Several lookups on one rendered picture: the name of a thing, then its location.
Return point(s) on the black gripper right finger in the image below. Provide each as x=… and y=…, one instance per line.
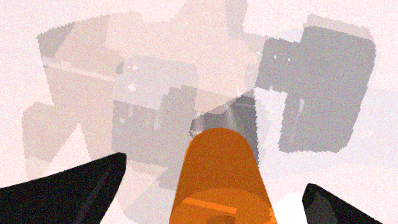
x=323, y=207

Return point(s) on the orange cylinder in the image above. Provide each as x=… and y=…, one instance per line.
x=220, y=183

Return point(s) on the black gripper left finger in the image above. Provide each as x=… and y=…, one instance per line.
x=80, y=195

